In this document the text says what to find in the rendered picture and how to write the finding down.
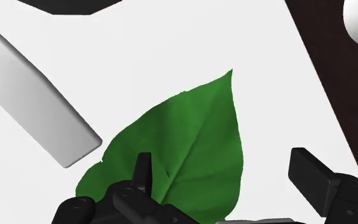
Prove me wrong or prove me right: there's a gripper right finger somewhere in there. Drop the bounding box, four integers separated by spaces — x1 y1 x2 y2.
287 147 358 224

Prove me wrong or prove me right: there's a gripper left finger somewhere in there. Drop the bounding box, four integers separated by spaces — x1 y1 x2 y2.
51 151 202 224

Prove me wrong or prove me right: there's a green leaf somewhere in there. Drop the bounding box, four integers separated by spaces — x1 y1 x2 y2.
75 69 244 223

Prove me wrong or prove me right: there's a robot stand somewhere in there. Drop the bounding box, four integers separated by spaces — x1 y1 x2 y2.
284 0 358 182

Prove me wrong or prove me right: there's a grey flat rectangular slab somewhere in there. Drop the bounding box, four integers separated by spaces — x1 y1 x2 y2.
0 16 103 169

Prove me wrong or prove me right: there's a black flat angular object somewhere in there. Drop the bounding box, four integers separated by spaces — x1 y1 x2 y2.
17 0 123 16

